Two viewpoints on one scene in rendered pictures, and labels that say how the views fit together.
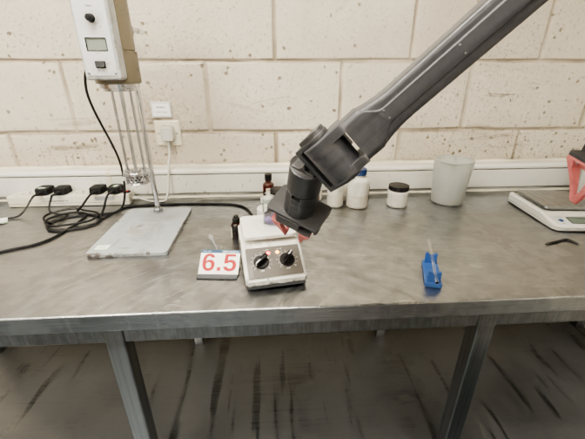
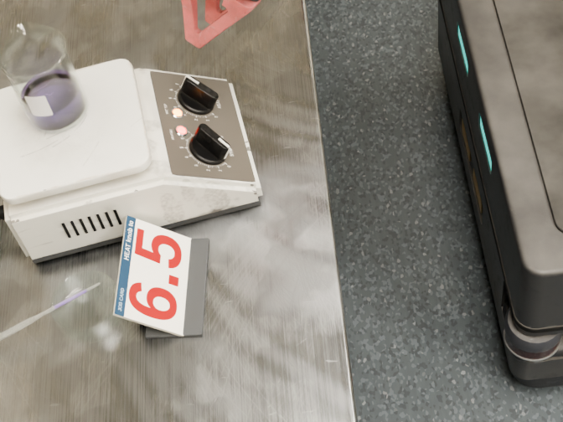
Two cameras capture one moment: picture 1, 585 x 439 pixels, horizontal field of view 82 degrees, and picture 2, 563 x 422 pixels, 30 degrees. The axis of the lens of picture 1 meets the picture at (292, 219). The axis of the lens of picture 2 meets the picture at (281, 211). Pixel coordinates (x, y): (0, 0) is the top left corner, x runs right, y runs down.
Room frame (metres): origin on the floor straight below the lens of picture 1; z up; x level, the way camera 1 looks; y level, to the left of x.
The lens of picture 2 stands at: (0.48, 0.60, 1.45)
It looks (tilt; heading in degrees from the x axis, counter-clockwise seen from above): 54 degrees down; 279
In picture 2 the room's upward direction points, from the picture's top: 12 degrees counter-clockwise
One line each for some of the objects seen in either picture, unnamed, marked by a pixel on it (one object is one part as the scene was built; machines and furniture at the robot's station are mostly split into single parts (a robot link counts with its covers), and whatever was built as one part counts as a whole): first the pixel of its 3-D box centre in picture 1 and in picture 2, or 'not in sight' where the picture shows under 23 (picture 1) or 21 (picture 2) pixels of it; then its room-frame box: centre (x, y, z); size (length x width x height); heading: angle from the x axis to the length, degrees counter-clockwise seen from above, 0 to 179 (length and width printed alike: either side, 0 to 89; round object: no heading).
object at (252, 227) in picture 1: (266, 226); (69, 128); (0.72, 0.06, 0.83); 0.12 x 0.12 x 0.01; 12
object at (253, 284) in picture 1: (268, 246); (114, 154); (0.70, 0.06, 0.79); 0.22 x 0.13 x 0.08; 12
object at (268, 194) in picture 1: (274, 208); (43, 78); (0.73, 0.04, 0.87); 0.06 x 0.05 x 0.08; 112
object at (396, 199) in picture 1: (397, 195); not in sight; (1.07, -0.35, 0.79); 0.07 x 0.07 x 0.07
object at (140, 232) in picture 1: (145, 228); not in sight; (0.87, 0.42, 0.76); 0.30 x 0.20 x 0.01; 4
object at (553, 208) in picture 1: (559, 208); not in sight; (0.98, -0.84, 0.77); 0.26 x 0.19 x 0.05; 178
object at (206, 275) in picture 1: (218, 264); (162, 275); (0.65, 0.17, 0.77); 0.09 x 0.06 x 0.04; 88
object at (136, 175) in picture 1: (129, 136); not in sight; (0.88, 0.42, 1.02); 0.07 x 0.07 x 0.25
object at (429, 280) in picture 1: (432, 268); not in sight; (0.64, -0.31, 0.77); 0.10 x 0.03 x 0.04; 164
